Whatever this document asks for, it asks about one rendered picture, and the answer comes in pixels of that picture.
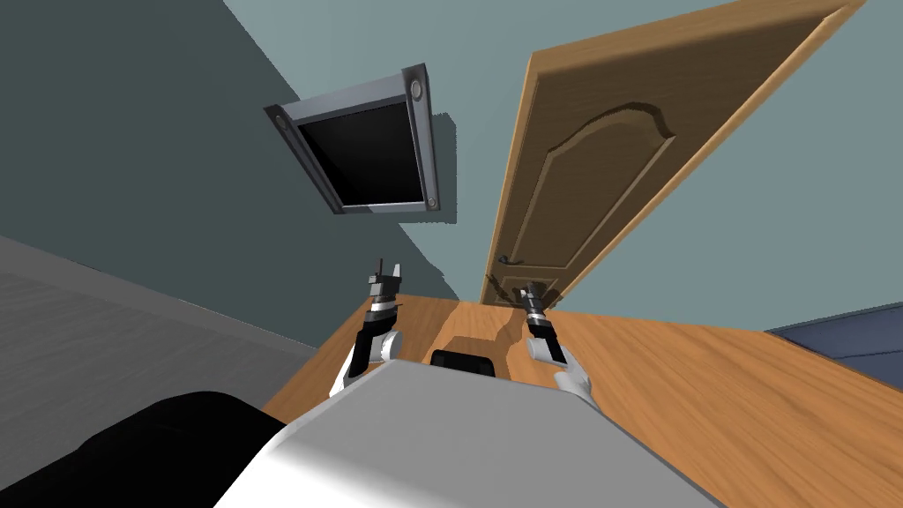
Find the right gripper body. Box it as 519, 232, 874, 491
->
519, 282, 547, 320

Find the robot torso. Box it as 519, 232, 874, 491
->
211, 348, 722, 508

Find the brown wooden door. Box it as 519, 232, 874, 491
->
479, 0, 869, 310

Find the grey framed dark window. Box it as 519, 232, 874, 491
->
264, 63, 442, 216

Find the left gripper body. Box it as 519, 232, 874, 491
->
367, 274, 403, 308

